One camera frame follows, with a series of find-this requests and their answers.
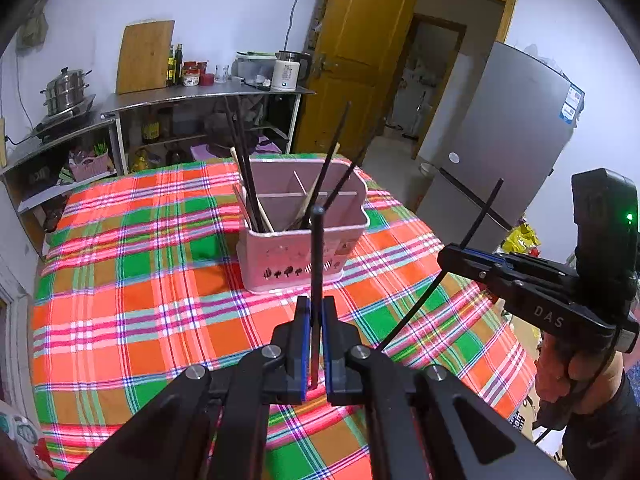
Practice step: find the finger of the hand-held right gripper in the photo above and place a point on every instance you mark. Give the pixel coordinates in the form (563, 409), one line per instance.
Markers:
(465, 257)
(540, 270)

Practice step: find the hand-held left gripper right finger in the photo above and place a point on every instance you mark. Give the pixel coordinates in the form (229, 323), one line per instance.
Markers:
(330, 345)

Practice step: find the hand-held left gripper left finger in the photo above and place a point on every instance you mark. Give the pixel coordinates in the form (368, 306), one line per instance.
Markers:
(302, 345)

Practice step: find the black chopstick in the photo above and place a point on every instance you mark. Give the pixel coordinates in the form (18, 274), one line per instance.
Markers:
(249, 170)
(240, 160)
(330, 155)
(475, 225)
(345, 175)
(316, 260)

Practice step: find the pink utensil basket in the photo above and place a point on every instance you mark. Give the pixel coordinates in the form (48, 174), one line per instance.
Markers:
(300, 255)

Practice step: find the person's right forearm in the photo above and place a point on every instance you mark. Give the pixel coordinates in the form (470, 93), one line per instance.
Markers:
(600, 440)

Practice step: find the person's right hand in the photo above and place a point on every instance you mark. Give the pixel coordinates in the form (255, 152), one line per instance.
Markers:
(550, 370)

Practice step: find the yellow snack bags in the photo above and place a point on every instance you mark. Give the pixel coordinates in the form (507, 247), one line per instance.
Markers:
(520, 240)

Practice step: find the silver refrigerator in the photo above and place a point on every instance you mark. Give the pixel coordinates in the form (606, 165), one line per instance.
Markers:
(500, 135)

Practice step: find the plaid tablecloth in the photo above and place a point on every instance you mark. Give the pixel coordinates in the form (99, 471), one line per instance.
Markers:
(150, 285)

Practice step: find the black wok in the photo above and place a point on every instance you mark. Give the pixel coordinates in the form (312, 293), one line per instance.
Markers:
(220, 135)

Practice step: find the yellow wooden door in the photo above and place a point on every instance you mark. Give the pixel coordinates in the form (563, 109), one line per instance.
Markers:
(350, 35)

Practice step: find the white electric kettle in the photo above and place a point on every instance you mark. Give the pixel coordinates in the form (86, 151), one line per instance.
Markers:
(287, 72)

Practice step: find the pink plastic storage basket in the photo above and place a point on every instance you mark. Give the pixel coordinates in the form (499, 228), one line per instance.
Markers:
(90, 167)

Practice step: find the small red jar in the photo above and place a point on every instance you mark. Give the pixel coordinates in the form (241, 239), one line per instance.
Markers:
(207, 79)

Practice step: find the tall steel shelf table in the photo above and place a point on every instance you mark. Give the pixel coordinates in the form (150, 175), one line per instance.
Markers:
(165, 97)

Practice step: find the clear drinking glass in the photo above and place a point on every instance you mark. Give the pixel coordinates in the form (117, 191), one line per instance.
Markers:
(222, 73)

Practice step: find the red lid jar white label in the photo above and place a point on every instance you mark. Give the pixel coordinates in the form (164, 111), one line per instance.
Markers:
(190, 76)

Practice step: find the printed cloth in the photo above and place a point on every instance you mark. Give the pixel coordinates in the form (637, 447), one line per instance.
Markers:
(20, 440)

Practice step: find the dark oil bottle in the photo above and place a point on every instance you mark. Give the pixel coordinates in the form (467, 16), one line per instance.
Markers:
(170, 66)
(179, 65)

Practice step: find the induction cooker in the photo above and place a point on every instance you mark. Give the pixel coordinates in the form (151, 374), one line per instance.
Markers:
(65, 120)

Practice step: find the wooden cutting board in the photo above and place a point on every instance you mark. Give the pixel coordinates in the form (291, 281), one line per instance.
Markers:
(145, 57)

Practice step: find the low steel shelf table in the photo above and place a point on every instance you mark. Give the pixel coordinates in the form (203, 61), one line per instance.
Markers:
(30, 150)

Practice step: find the steel steamer pot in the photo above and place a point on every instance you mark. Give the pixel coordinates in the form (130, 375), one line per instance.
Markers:
(65, 90)

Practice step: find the hanging green cloth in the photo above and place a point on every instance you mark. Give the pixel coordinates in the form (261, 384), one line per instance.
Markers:
(32, 25)

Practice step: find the yellow door frame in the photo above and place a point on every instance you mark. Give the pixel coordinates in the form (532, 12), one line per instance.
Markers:
(505, 15)

